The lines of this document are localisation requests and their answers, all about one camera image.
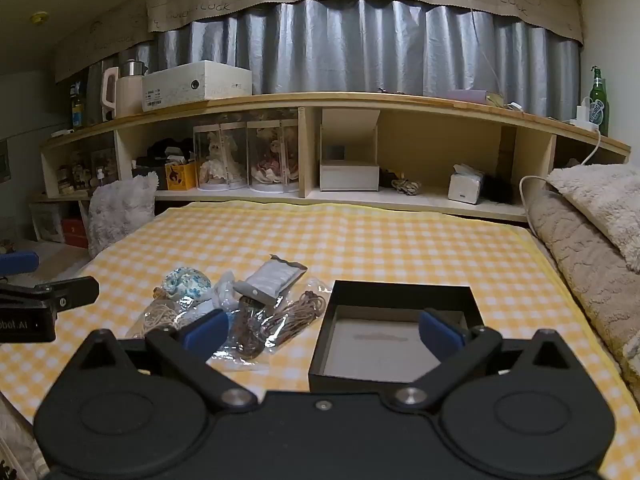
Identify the printed white clothing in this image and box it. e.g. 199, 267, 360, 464
0, 390, 51, 480

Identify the blue floral pouch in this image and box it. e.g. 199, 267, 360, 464
162, 267, 213, 303

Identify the yellow checkered blanket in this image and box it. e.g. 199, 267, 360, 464
0, 202, 640, 480

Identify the red box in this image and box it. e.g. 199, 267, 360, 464
61, 217, 91, 246

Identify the brown quilted blanket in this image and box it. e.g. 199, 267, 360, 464
527, 192, 640, 381

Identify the white cable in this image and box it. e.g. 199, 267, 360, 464
519, 127, 603, 231

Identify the grey white padded packet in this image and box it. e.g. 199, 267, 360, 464
234, 254, 308, 306

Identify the white-dress doll in clear case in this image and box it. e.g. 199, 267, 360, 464
192, 122, 249, 191

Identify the white pull cord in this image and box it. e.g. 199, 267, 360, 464
457, 0, 501, 96

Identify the blue bottle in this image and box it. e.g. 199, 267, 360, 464
70, 82, 86, 128

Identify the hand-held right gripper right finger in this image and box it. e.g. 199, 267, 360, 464
386, 310, 576, 413

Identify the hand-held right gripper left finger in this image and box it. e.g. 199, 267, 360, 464
65, 308, 259, 413

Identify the purple flat box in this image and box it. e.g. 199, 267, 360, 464
446, 89, 491, 106

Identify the white charger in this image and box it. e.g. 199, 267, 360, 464
570, 105, 601, 131

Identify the white plastic wrapper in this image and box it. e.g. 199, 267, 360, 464
212, 270, 241, 311

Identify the brown figurine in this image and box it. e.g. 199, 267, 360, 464
70, 160, 91, 191

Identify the black fluffy item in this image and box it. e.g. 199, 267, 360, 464
482, 175, 513, 203

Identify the small black box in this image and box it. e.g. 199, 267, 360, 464
132, 162, 168, 191

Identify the white storage box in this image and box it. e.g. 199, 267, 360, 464
141, 60, 253, 112

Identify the wooden shelf unit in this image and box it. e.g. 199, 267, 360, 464
40, 91, 632, 223

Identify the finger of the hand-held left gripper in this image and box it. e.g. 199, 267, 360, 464
0, 252, 40, 277
0, 276, 100, 311

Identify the pink kettle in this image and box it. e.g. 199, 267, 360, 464
101, 66, 146, 121

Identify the clear bag of brown cord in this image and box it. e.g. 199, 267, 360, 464
260, 277, 333, 356

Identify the clear bag of beige twine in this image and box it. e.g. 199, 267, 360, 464
125, 295, 201, 338

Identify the black cloth bundle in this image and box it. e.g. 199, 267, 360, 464
147, 137, 193, 161

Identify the grey curtain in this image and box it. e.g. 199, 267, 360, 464
87, 0, 583, 121

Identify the beige fluffy pillow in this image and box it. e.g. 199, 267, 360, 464
546, 164, 640, 273

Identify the white tissue box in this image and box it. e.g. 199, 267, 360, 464
447, 164, 486, 205

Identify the yellow box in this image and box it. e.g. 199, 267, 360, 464
165, 160, 197, 192

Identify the knotted rope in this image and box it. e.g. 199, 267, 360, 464
391, 175, 423, 196

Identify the white open box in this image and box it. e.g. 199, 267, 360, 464
319, 107, 380, 192

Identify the white fluffy cushion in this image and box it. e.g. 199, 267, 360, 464
87, 171, 159, 260

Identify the green glass bottle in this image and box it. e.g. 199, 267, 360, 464
589, 66, 610, 137

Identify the pink-dress doll in clear case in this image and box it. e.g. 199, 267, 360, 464
247, 120, 299, 193

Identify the clear bag of dark cord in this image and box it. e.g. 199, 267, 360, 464
220, 295, 273, 361

